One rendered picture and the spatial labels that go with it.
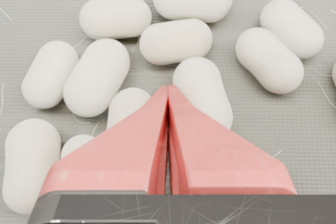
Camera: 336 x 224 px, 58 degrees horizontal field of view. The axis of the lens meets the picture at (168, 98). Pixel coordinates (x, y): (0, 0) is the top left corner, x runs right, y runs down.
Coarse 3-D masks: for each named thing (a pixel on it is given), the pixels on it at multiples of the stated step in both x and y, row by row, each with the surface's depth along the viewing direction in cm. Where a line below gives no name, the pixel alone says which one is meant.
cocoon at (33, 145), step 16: (16, 128) 12; (32, 128) 12; (48, 128) 12; (16, 144) 12; (32, 144) 12; (48, 144) 12; (16, 160) 12; (32, 160) 12; (48, 160) 12; (16, 176) 11; (32, 176) 12; (16, 192) 11; (32, 192) 11; (16, 208) 11; (32, 208) 12
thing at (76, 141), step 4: (76, 136) 13; (80, 136) 13; (84, 136) 13; (88, 136) 13; (92, 136) 13; (68, 140) 13; (72, 140) 12; (76, 140) 12; (80, 140) 12; (84, 140) 12; (88, 140) 12; (64, 144) 13; (68, 144) 12; (72, 144) 12; (76, 144) 12; (80, 144) 12; (64, 148) 12; (68, 148) 12; (72, 148) 12; (76, 148) 12; (64, 152) 12; (68, 152) 12
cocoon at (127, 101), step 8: (128, 88) 13; (136, 88) 13; (120, 96) 12; (128, 96) 12; (136, 96) 12; (144, 96) 12; (112, 104) 12; (120, 104) 12; (128, 104) 12; (136, 104) 12; (112, 112) 12; (120, 112) 12; (128, 112) 12; (112, 120) 12; (120, 120) 12
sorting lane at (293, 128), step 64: (0, 0) 15; (64, 0) 15; (256, 0) 15; (320, 0) 15; (0, 64) 15; (320, 64) 15; (0, 128) 14; (64, 128) 14; (256, 128) 14; (320, 128) 14; (0, 192) 13; (320, 192) 13
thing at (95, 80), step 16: (96, 48) 13; (112, 48) 13; (80, 64) 13; (96, 64) 12; (112, 64) 13; (128, 64) 13; (80, 80) 12; (96, 80) 12; (112, 80) 13; (64, 96) 13; (80, 96) 12; (96, 96) 12; (112, 96) 13; (80, 112) 13; (96, 112) 13
